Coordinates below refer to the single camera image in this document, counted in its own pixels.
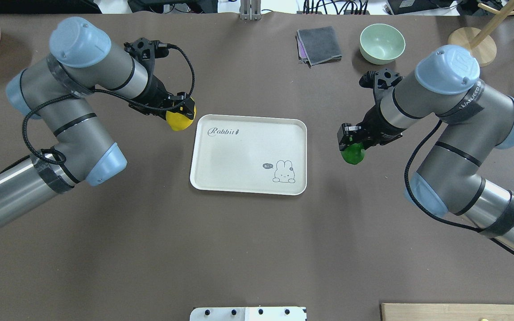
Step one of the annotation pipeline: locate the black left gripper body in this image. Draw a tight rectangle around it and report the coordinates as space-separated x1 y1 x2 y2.
128 76 182 117

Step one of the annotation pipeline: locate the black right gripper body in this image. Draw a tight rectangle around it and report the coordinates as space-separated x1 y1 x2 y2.
358 104 404 149

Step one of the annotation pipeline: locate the yellow lemon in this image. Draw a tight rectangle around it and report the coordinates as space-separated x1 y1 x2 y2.
166 110 197 132

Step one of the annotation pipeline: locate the green lime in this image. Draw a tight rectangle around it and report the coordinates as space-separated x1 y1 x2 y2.
340 143 365 165

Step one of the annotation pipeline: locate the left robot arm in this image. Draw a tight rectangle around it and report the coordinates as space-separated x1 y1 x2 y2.
0 16 196 228

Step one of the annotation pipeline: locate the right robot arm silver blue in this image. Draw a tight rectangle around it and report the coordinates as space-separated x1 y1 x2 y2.
337 45 514 254

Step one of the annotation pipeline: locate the cream rabbit tray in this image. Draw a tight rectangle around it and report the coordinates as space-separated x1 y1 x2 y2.
190 115 307 196

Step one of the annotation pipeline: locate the green bowl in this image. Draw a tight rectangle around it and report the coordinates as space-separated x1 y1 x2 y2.
360 24 406 65

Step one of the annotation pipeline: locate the grey folded cloth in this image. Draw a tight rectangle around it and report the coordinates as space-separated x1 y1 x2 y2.
296 26 342 66

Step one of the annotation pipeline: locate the wooden mug tree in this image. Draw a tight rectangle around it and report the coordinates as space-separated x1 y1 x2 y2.
448 0 514 67

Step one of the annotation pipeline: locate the wooden cutting board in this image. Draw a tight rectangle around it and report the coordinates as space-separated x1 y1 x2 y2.
381 303 514 321

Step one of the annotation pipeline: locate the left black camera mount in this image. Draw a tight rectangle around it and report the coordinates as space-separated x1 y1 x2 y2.
123 38 169 74

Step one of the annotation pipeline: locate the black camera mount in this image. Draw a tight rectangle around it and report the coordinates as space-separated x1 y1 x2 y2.
123 38 169 74
358 68 404 104

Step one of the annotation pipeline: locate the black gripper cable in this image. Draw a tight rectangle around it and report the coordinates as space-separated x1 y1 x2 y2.
403 119 514 267

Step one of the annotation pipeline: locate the aluminium frame post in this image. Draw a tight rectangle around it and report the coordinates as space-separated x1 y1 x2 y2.
239 0 261 21

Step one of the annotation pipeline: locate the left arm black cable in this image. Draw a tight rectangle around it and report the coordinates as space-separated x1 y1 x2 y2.
22 43 196 165

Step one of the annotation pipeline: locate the white pole base plate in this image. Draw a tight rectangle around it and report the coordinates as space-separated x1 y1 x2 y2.
189 306 307 321

